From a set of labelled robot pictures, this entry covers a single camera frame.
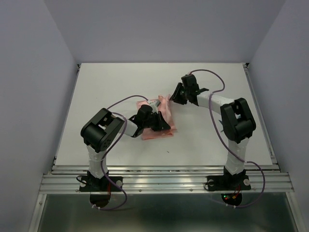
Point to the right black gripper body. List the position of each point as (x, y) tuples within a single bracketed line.
[(186, 92)]

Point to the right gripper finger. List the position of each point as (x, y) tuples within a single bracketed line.
[(179, 91), (181, 100)]

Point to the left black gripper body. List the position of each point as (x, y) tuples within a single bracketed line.
[(152, 122)]

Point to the pink satin napkin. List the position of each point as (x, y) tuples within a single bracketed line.
[(165, 109)]

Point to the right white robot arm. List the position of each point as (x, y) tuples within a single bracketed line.
[(238, 125)]

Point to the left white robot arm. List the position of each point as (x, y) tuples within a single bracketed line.
[(101, 133)]

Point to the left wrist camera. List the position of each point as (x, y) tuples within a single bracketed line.
[(154, 104)]

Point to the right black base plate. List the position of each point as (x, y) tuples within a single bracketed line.
[(225, 183)]

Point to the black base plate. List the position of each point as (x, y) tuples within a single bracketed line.
[(225, 183), (92, 184)]

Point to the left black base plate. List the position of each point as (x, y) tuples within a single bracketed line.
[(92, 184)]

